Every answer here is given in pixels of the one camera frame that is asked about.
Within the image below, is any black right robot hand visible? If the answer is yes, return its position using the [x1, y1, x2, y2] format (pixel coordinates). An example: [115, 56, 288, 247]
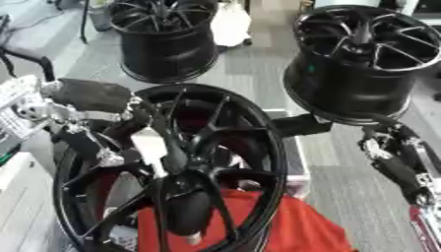
[269, 112, 441, 205]

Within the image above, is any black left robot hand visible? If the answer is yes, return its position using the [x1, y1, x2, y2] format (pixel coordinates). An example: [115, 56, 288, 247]
[41, 77, 154, 167]

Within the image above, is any black wheel with thin spokes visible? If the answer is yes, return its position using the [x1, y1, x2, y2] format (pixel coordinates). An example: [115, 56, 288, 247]
[106, 0, 222, 85]

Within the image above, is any black wheel with silver-edged spokes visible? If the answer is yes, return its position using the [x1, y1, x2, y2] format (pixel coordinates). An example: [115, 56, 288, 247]
[281, 4, 441, 126]

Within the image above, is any large black spoked wheel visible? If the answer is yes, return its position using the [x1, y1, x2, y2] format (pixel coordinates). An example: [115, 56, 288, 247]
[51, 83, 289, 252]

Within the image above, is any white pin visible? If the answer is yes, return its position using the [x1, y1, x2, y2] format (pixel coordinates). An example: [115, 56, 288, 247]
[182, 231, 206, 246]

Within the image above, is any thin black pole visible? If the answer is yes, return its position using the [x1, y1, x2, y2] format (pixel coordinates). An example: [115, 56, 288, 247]
[77, 0, 94, 45]

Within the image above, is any white side table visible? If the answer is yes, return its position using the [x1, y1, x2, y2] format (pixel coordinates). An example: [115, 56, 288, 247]
[0, 152, 61, 252]

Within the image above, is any white rounded bag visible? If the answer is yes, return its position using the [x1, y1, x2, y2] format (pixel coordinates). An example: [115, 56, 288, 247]
[210, 2, 255, 48]

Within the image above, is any black cable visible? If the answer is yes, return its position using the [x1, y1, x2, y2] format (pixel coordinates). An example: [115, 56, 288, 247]
[0, 47, 59, 83]

